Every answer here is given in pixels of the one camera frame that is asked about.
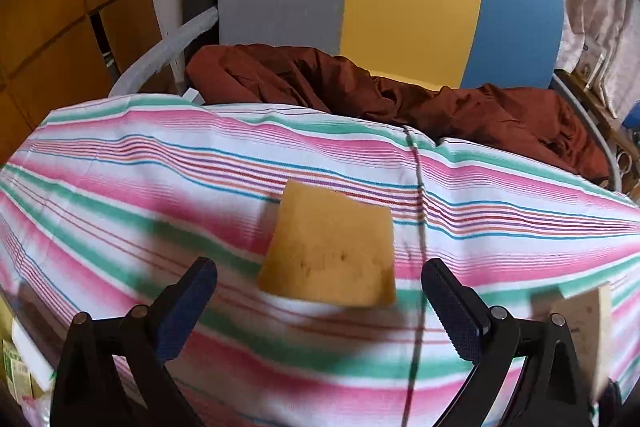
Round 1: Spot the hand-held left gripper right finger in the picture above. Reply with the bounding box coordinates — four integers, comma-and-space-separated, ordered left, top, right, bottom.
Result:
421, 258, 591, 427

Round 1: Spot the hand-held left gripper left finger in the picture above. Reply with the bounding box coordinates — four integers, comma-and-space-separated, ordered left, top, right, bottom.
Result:
50, 257, 219, 427

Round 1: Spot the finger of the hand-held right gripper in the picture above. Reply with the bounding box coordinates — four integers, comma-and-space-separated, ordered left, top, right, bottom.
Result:
595, 379, 626, 427

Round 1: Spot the small white box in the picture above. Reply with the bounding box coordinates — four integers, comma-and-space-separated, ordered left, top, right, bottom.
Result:
532, 282, 613, 400

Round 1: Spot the yellow sponge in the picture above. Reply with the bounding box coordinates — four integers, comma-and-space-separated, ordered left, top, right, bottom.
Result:
256, 178, 398, 308

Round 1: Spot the striped tablecloth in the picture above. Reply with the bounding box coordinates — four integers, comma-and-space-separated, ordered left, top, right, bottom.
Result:
0, 93, 640, 427

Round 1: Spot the brown cloth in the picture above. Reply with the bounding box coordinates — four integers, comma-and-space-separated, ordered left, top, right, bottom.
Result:
185, 43, 611, 182

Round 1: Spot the wooden desk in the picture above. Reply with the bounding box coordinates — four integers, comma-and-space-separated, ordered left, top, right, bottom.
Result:
555, 69, 636, 158

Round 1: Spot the patterned beige curtain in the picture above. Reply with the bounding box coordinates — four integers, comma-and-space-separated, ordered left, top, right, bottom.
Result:
400, 0, 640, 138

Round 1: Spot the wooden panelled cabinet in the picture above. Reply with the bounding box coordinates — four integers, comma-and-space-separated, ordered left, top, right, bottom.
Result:
0, 0, 176, 168

